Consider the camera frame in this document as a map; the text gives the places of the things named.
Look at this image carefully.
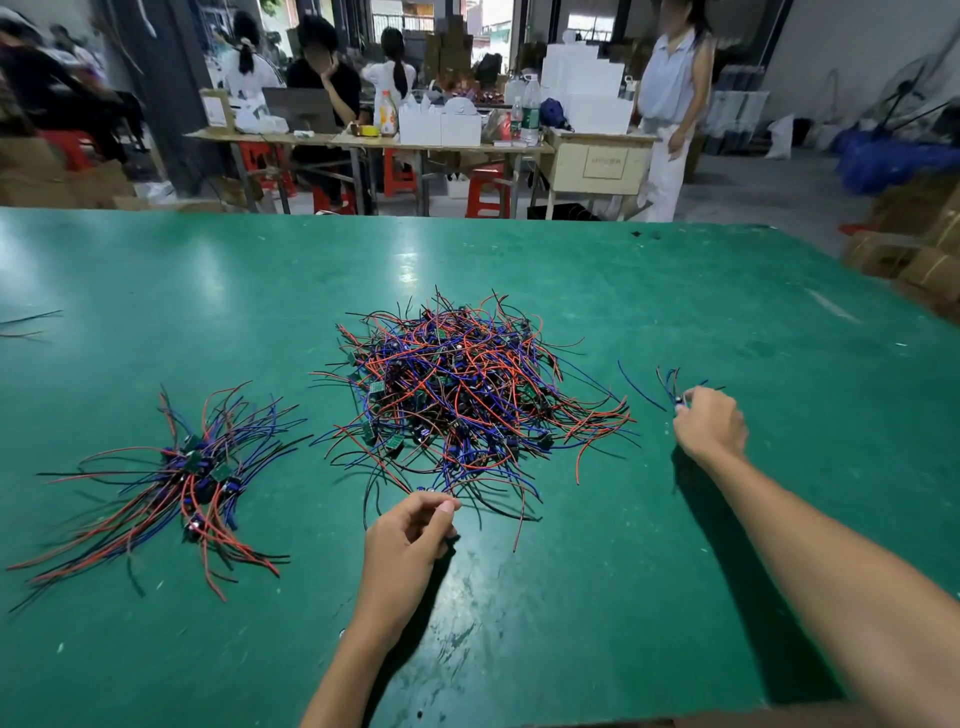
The person's right hand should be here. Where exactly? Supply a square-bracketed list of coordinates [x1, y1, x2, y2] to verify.
[670, 385, 750, 470]

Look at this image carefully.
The person's left hand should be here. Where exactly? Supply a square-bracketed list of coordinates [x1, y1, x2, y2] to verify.
[352, 492, 459, 647]

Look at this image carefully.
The small wire bundle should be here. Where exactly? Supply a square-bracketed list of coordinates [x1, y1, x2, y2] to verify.
[618, 360, 707, 416]

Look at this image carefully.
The pile of wires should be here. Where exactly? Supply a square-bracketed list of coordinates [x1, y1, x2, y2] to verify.
[312, 289, 639, 549]

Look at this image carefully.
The sorted wire bundle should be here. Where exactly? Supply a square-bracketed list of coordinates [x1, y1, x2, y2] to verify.
[7, 382, 309, 602]

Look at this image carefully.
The single thin dark wire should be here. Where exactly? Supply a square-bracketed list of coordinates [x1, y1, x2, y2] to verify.
[0, 310, 65, 339]

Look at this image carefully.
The person's right forearm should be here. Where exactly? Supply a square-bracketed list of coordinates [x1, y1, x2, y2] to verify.
[705, 450, 960, 728]

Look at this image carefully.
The cream cabinet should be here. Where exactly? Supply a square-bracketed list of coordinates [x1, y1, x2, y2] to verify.
[532, 130, 659, 222]

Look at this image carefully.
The red plastic stool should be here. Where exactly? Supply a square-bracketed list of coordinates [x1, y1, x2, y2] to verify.
[465, 162, 515, 219]
[240, 142, 294, 197]
[381, 147, 419, 197]
[40, 130, 95, 171]

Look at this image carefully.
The heap of blue bags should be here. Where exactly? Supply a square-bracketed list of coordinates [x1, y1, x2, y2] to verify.
[832, 127, 960, 197]

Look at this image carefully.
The stack of white boxes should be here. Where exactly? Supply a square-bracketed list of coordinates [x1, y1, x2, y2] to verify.
[540, 42, 635, 137]

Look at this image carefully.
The row of white containers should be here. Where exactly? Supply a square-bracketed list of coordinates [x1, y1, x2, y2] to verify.
[397, 97, 485, 149]

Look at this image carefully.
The long wooden work table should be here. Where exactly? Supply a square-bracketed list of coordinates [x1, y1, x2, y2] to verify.
[187, 127, 662, 219]

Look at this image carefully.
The grey laptop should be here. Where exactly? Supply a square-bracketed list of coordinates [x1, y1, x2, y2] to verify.
[262, 87, 339, 134]

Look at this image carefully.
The row of cardboard boxes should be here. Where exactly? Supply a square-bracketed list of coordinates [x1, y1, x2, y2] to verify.
[0, 138, 137, 209]

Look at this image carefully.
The dark pillar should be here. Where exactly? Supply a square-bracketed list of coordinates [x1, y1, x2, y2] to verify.
[90, 0, 227, 194]

